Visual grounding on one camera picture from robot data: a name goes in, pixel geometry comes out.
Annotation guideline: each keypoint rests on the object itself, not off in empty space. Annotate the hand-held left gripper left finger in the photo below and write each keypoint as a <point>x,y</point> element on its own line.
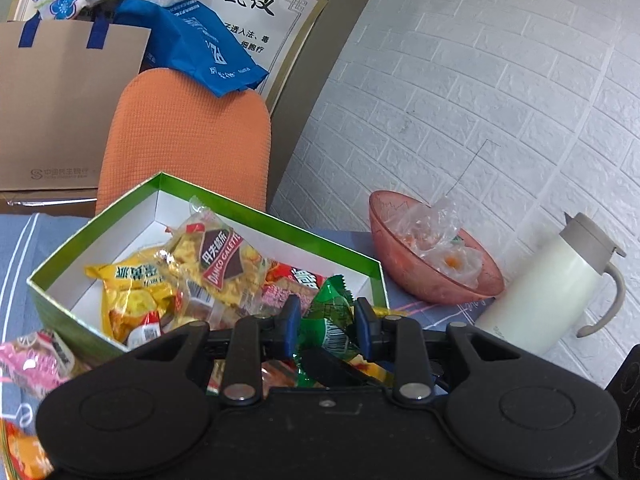
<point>292,325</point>

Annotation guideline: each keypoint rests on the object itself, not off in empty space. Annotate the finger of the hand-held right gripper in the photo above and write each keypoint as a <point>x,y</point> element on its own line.
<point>330,367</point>

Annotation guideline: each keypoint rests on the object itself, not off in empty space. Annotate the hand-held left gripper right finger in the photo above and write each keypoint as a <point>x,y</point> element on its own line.
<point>362,327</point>

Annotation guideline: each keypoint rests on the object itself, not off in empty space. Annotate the green snack packet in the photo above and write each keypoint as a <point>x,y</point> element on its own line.
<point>327,320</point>

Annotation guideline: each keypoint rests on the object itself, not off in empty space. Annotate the red snack packet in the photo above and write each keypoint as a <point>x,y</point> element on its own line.
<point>295,280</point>

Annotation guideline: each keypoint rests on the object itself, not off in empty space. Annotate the clear biscuit packet brown label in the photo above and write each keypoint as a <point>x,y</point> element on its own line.
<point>220,260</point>

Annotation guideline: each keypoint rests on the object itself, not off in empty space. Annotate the yellow snack packet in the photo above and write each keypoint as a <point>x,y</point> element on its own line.
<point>125,290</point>

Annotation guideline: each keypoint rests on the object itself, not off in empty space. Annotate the green cardboard box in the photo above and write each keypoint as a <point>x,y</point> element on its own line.
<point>125,205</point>

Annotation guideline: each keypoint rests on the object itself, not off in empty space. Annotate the pink plastic bowl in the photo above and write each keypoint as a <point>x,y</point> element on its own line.
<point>425,280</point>

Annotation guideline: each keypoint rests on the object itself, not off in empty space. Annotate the clear plastic wrapper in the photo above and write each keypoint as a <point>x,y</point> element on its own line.
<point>445,240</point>

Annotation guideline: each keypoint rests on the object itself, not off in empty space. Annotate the white thermos jug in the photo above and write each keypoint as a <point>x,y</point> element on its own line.
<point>540,285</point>

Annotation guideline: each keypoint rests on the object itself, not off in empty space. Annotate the orange chair back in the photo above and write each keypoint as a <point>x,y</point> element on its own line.
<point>190,140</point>

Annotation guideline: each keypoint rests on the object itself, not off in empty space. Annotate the pink snack packet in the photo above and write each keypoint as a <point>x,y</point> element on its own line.
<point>35,360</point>

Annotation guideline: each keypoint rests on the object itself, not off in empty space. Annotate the brown cardboard box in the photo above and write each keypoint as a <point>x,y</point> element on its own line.
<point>45,202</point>

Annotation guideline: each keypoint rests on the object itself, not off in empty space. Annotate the blue plastic bag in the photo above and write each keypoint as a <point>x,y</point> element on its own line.
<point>200,40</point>

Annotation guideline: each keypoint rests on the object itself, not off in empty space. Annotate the framed calligraphy sign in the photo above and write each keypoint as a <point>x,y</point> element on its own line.
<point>270,25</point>

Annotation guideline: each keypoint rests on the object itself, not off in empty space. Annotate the orange snack packet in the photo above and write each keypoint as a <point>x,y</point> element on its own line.
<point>20,452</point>

